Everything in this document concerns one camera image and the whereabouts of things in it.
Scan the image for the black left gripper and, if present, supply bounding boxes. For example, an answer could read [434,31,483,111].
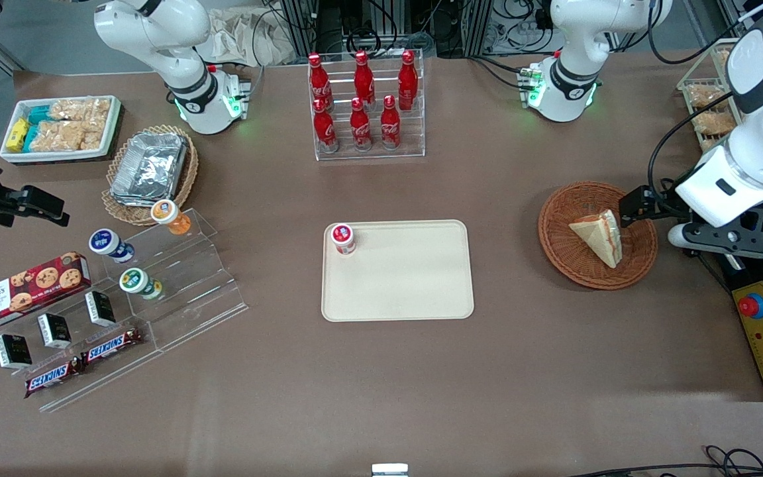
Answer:
[620,184,692,229]

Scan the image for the triangle sandwich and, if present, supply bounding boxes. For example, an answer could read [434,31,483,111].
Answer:
[568,209,623,268]

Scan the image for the brown round wicker basket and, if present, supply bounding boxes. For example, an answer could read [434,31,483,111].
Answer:
[538,182,658,290]

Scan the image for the white rectangular snack tray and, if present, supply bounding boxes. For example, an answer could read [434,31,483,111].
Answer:
[0,96,122,164]

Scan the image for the light oval wicker basket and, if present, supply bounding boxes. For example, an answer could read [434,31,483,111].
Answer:
[102,125,199,227]

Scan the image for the beige plastic tray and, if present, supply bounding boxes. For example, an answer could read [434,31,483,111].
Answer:
[322,220,475,322]

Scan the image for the blue lid yogurt cup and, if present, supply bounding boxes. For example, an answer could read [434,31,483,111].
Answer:
[88,229,135,264]

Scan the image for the bagged rice cracker snack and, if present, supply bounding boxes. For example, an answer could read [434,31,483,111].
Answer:
[49,98,111,124]
[29,119,105,152]

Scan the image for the yellow snack packet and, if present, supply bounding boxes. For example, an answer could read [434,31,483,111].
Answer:
[7,118,30,152]

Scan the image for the red Walkers cookie box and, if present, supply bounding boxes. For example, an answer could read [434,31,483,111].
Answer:
[0,252,92,333]

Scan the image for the stacked foil containers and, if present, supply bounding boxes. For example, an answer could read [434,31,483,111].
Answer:
[111,132,189,207]

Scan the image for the small black box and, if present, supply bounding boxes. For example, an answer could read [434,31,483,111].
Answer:
[37,313,73,350]
[0,333,34,370]
[85,290,117,327]

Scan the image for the green lid yogurt cup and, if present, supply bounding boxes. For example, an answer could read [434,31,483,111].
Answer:
[119,268,164,301]

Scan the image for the orange lid yogurt cup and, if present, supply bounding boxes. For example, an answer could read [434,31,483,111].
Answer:
[150,199,192,237]

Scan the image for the black countertop appliance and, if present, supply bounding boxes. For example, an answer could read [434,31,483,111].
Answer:
[716,195,763,299]

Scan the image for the Snickers chocolate bar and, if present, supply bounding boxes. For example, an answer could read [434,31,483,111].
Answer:
[24,361,85,399]
[80,327,144,366]

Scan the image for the red emergency stop button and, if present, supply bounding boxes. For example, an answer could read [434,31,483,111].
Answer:
[737,293,763,321]

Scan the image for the clear acrylic stepped display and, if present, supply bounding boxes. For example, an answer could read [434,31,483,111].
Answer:
[0,209,249,413]

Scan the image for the clear acrylic bottle rack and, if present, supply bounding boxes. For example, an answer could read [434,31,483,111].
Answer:
[307,50,426,162]

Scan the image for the red cola bottle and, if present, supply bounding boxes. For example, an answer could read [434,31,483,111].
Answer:
[397,50,419,111]
[380,95,401,150]
[349,97,374,152]
[308,53,333,110]
[353,50,376,107]
[313,98,340,154]

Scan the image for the beige cloth bag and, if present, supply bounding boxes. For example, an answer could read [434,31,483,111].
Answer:
[195,8,297,68]

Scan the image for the red lid yogurt cup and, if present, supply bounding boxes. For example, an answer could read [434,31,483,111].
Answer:
[332,224,357,256]

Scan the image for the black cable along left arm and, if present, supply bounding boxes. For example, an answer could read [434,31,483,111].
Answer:
[647,91,735,219]

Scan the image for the white wire rack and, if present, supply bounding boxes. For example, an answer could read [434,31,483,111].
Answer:
[677,38,748,154]

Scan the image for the thin black cable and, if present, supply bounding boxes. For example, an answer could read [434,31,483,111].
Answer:
[570,445,763,477]

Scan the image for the dark aluminium frame rack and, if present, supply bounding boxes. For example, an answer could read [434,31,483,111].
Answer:
[280,0,554,59]

